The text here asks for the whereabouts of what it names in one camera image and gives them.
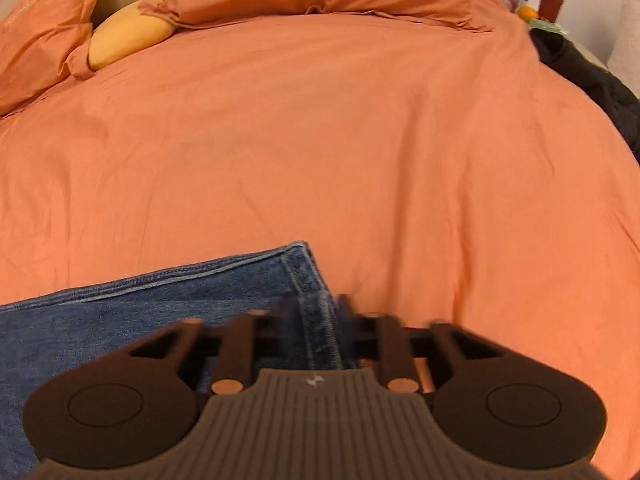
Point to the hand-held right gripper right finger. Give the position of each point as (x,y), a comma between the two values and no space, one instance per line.
(345,316)

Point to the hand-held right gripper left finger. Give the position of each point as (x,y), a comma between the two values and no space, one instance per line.
(289,321)

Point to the orange duvet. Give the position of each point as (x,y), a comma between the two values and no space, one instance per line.
(320,150)

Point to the yellow pillow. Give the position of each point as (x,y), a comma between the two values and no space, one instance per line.
(125,35)

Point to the blue denim pants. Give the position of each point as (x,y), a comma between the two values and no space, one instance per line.
(100,325)

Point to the red cup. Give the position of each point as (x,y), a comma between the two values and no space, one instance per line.
(551,4)

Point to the printed orange pillow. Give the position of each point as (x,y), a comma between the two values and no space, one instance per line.
(40,25)

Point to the black jacket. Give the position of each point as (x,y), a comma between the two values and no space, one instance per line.
(595,75)

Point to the green paper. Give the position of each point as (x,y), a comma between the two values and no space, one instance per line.
(547,26)

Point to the orange fruit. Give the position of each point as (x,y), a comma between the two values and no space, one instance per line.
(528,14)

